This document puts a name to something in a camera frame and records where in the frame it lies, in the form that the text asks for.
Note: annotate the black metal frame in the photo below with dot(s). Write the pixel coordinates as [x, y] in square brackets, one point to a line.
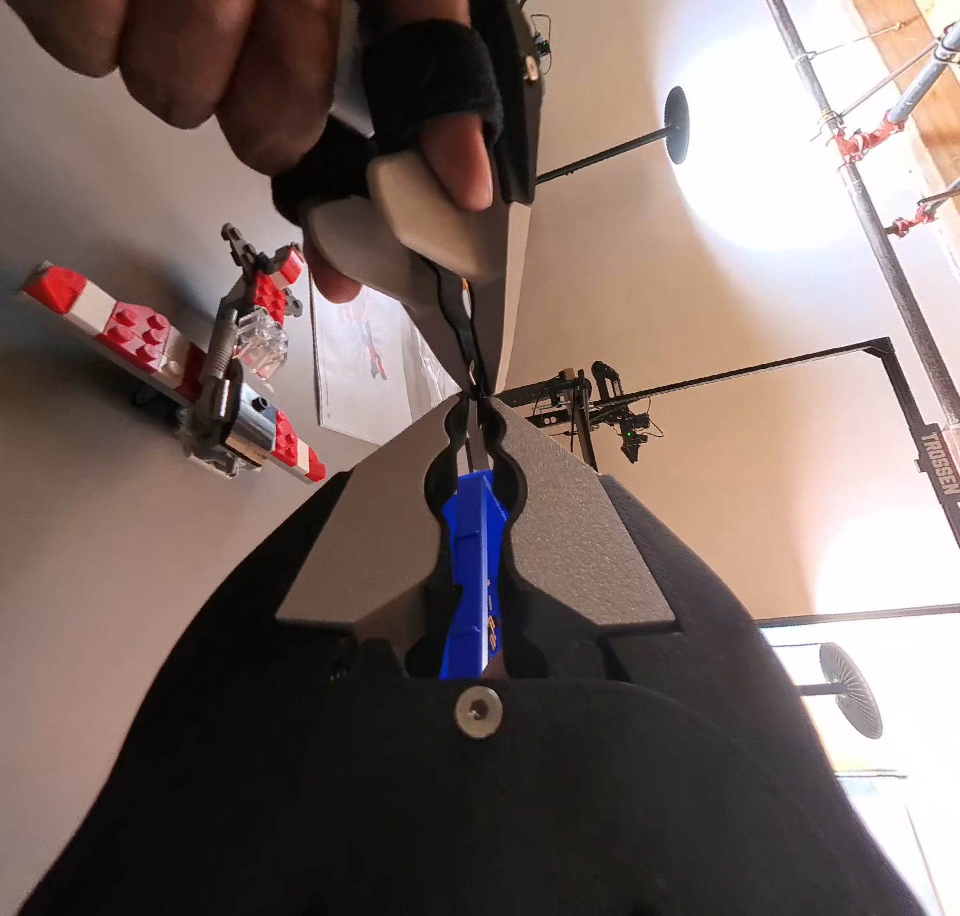
[937, 466]

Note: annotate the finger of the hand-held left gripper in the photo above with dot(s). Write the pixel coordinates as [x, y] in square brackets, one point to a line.
[429, 316]
[499, 308]

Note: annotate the red grey brick plane model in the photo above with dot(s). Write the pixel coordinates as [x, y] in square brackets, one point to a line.
[135, 331]

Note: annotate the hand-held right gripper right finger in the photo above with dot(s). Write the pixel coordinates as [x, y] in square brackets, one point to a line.
[592, 556]

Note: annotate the blue plastic bin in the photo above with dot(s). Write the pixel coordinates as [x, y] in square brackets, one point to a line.
[469, 556]

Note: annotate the person's left hand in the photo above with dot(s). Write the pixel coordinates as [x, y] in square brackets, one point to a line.
[187, 30]

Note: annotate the black pipe with red clamps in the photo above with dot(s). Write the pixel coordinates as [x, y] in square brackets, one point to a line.
[856, 195]

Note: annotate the grey desk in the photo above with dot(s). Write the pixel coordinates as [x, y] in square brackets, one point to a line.
[90, 556]

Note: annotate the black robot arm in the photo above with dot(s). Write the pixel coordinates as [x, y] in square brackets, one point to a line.
[609, 387]

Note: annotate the instruction booklet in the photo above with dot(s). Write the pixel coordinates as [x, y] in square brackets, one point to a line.
[352, 376]

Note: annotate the black disc lamp stand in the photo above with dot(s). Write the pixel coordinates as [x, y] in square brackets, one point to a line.
[851, 691]
[676, 124]

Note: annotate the wooden beam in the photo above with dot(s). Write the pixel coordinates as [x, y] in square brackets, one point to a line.
[900, 0]

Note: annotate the silver pipe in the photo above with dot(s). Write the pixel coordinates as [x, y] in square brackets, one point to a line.
[922, 75]

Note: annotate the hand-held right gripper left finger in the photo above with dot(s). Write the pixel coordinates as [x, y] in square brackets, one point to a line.
[360, 556]

